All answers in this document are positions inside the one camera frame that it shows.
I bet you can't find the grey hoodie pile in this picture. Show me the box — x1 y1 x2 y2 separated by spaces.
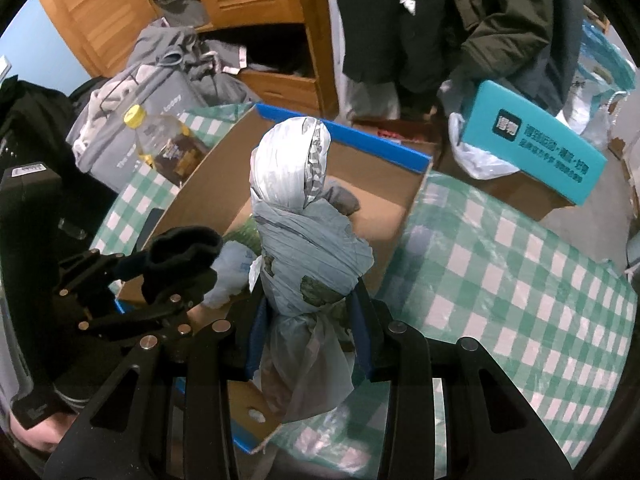
66 25 261 194

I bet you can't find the black garment pile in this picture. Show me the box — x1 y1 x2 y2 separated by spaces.
0 77 121 197

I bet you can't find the grey plastic bag bundle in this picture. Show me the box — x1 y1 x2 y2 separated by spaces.
247 116 376 424

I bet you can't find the blue-sided cardboard box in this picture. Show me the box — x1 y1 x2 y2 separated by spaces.
115 102 434 454

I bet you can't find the grey fleece garment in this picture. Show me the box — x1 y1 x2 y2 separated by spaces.
320 184 362 219

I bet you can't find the black jacket with white logo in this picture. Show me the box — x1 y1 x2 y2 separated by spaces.
337 0 453 95

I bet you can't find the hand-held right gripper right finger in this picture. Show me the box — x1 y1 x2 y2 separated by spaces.
351 289 574 480

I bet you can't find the wooden wardrobe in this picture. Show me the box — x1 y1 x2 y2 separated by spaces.
35 0 342 117

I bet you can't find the oil bottle with yellow cap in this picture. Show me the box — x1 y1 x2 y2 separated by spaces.
123 104 211 187

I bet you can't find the brown cardboard box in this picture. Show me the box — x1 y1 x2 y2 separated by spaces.
435 145 577 222

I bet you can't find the black sock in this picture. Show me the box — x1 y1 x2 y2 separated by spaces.
135 226 224 306

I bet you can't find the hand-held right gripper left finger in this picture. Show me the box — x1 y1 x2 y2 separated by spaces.
42 289 267 480

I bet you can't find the green checked tablecloth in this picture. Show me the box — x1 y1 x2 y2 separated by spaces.
92 105 639 477

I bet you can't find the green scouring sponge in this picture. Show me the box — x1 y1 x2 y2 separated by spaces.
222 220 263 257

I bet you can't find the person's left hand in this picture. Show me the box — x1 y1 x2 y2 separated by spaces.
7 407 77 457

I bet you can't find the dark olive jacket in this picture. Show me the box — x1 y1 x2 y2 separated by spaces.
440 0 587 113

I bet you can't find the teal plastic bag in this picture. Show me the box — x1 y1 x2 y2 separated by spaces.
580 20 640 111

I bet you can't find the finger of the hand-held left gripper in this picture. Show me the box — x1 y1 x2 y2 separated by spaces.
76 271 220 352
55 249 147 307

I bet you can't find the white plastic shopping bag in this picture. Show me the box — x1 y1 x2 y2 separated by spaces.
447 112 522 181

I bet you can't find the teal printed box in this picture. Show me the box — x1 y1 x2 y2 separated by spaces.
460 80 609 207

